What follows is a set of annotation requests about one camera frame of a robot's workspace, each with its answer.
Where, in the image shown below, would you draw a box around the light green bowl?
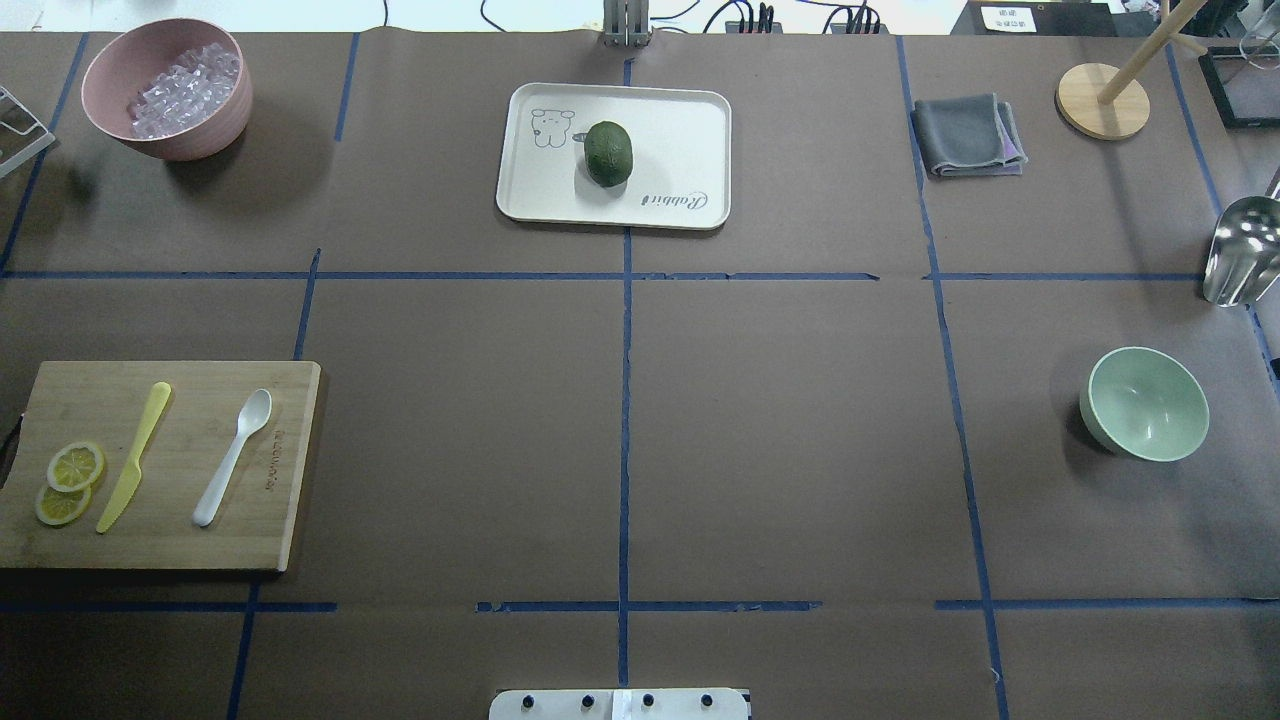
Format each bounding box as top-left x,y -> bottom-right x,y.
1078,346 -> 1210,462

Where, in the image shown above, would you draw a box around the white plastic spoon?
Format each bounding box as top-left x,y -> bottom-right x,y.
191,388 -> 273,527

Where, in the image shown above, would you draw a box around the pink bowl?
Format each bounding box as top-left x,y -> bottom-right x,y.
81,18 -> 253,161

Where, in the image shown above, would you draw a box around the white rabbit tray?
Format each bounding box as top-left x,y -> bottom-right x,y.
495,83 -> 732,231

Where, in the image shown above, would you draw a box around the green avocado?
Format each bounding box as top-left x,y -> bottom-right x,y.
582,120 -> 634,188

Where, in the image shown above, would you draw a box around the grey folded cloth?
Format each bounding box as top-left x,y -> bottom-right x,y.
911,94 -> 1028,178

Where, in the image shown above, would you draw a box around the yellow plastic knife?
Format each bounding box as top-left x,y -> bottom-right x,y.
95,380 -> 173,534

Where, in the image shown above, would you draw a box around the clear ice cubes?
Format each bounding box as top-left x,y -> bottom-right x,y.
128,42 -> 244,140

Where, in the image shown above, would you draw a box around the wooden cutting board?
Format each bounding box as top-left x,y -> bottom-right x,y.
1,361 -> 323,571

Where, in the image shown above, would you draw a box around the wooden stand with pole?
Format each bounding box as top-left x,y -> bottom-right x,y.
1055,1 -> 1208,141

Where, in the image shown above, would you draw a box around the metal scoop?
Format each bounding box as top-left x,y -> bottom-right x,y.
1201,174 -> 1279,307

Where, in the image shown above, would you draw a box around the clear acrylic stand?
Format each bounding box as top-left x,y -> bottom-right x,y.
0,86 -> 56,179

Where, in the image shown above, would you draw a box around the grey metal clamp post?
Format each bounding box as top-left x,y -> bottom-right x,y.
602,0 -> 653,47

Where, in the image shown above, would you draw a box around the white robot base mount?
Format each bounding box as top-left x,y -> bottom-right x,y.
488,687 -> 753,719

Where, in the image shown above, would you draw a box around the black picture frame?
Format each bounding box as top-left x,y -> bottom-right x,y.
1198,47 -> 1279,129

